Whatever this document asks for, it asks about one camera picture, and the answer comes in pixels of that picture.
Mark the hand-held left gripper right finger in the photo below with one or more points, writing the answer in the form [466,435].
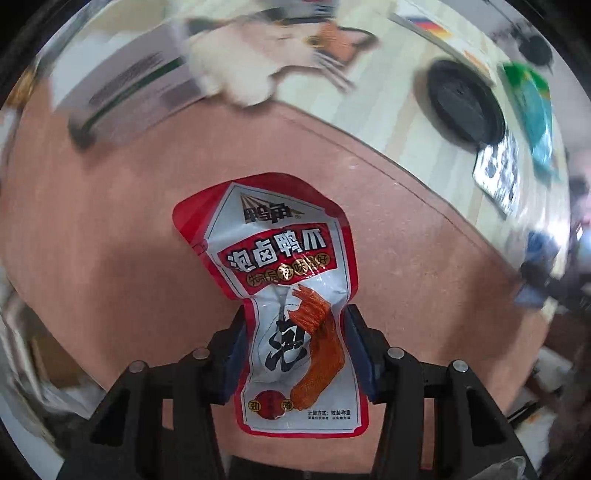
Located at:
[362,355]

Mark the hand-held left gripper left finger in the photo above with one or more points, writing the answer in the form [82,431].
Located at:
[233,353]

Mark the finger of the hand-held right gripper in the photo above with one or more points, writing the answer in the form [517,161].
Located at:
[540,247]
[528,293]

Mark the silver patterned foil packet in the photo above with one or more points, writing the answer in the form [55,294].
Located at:
[498,173]

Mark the red white snack packet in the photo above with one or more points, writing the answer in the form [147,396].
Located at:
[277,258]

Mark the green blue packet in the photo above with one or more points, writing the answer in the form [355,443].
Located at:
[535,115]

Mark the black round disc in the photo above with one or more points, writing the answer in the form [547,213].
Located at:
[464,104]

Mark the brown cardboard box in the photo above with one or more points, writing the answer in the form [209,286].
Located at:
[53,360]

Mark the black light stand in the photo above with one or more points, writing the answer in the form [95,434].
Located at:
[533,46]

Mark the white cardboard box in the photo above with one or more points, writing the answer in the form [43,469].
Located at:
[134,83]

